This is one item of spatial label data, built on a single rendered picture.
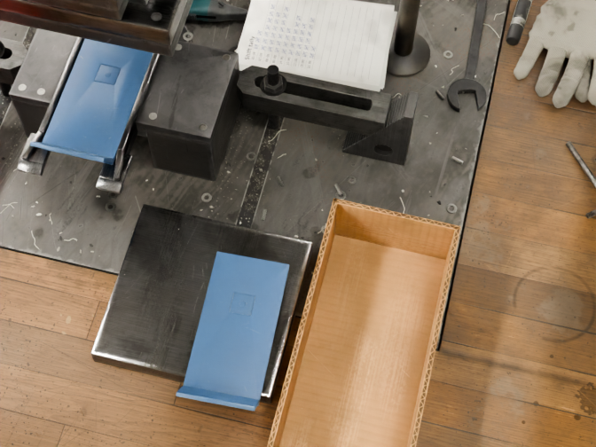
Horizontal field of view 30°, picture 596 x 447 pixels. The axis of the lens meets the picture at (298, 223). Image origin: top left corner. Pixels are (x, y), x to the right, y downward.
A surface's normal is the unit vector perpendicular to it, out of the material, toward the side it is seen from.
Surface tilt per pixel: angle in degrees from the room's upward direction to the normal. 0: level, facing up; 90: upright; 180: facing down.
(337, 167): 0
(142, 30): 90
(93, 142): 0
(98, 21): 90
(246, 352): 0
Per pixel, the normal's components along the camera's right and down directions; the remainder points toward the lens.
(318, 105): 0.00, -0.45
